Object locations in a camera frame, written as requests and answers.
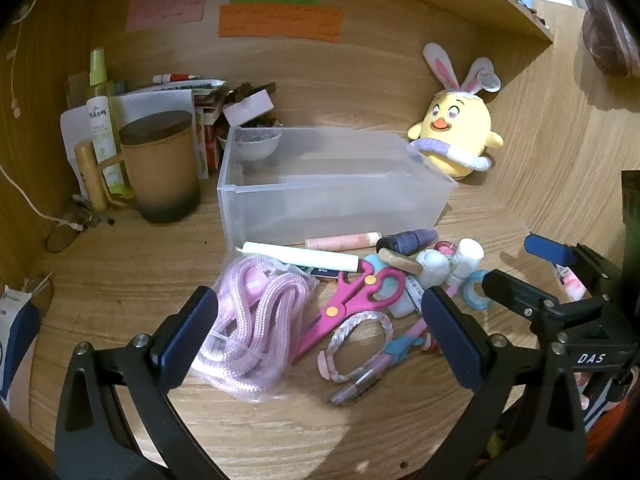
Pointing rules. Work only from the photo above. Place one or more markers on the person's right forearm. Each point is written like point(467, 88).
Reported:
point(607, 432)

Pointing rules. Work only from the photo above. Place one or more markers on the pink sticky note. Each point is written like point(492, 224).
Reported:
point(165, 7)

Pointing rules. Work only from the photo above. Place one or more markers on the pink pen with charm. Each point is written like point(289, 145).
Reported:
point(372, 370)

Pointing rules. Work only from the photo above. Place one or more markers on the clear plastic storage box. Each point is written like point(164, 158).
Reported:
point(330, 190)

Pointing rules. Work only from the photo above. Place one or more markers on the light blue container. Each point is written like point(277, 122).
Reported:
point(402, 297)

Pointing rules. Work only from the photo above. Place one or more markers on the red marker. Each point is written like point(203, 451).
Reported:
point(175, 78)

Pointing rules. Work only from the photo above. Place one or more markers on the pink scissors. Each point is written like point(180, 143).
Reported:
point(345, 305)

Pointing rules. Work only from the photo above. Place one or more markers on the white bowl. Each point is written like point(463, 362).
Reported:
point(255, 146)

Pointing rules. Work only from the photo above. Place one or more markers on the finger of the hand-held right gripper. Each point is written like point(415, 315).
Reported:
point(547, 249)
point(515, 292)

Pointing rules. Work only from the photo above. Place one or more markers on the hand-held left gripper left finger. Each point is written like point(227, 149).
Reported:
point(187, 332)

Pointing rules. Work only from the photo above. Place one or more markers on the white stick tube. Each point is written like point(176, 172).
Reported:
point(467, 255)

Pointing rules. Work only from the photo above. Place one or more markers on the small white bottle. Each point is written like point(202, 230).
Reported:
point(434, 267)

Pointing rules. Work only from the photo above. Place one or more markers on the orange sticky note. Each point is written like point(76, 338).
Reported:
point(280, 22)

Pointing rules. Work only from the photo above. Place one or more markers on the blue white box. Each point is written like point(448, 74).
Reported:
point(15, 340)

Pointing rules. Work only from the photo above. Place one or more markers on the pink lip balm tube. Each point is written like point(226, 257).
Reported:
point(340, 241)

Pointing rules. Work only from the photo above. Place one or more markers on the small pink jar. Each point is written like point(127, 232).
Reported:
point(444, 247)

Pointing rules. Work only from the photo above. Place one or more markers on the green spray bottle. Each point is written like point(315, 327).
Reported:
point(102, 120)

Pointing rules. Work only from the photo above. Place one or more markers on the stack of printed packets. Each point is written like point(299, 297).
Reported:
point(207, 110)

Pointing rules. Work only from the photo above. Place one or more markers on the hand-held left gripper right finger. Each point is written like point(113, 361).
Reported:
point(445, 330)

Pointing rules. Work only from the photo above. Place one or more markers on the light blue tape roll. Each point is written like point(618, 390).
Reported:
point(472, 292)

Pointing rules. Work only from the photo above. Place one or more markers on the beige stick tube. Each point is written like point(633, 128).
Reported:
point(400, 261)

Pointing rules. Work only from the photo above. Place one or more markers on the yellow chick plush toy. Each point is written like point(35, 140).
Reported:
point(457, 130)

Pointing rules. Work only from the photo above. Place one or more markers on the white paper sheets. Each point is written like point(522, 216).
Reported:
point(150, 102)

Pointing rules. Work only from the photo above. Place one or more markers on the white paper tube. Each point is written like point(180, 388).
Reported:
point(300, 256)

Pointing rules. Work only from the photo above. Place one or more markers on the pink white round box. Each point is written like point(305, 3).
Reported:
point(249, 106)

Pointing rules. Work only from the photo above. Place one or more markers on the brown bag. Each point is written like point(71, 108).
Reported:
point(607, 35)

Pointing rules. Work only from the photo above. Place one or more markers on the dark brown wrappers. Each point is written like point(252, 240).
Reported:
point(245, 91)

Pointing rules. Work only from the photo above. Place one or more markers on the brown mug with lid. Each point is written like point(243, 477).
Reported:
point(160, 170)

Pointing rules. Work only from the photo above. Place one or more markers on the wooden shelf board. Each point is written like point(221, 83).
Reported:
point(510, 10)

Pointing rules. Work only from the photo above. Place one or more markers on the pink white tube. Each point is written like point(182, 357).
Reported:
point(572, 282)

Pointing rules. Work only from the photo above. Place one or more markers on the purple nail polish bottle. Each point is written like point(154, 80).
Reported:
point(410, 241)

